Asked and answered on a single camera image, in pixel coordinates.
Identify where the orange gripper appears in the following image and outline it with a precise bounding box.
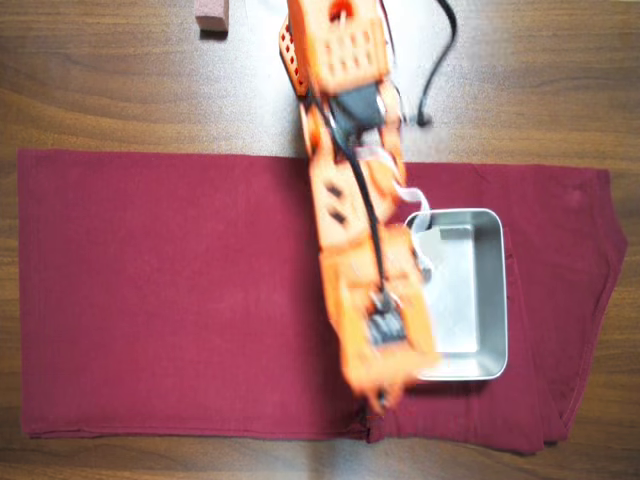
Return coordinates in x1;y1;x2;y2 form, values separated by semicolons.
318;223;424;415

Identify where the rectangular metal tray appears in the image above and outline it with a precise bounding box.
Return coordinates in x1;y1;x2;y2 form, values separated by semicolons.
403;208;509;382

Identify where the maroon cloth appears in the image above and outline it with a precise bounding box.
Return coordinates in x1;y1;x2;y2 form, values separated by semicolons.
17;148;629;456

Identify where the pink block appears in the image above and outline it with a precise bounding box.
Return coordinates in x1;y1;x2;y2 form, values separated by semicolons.
194;0;232;34

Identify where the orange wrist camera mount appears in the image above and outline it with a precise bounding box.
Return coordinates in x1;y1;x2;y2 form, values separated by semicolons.
332;279;444;396

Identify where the white servo wire bundle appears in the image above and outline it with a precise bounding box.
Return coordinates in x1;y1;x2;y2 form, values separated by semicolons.
354;145;434;236

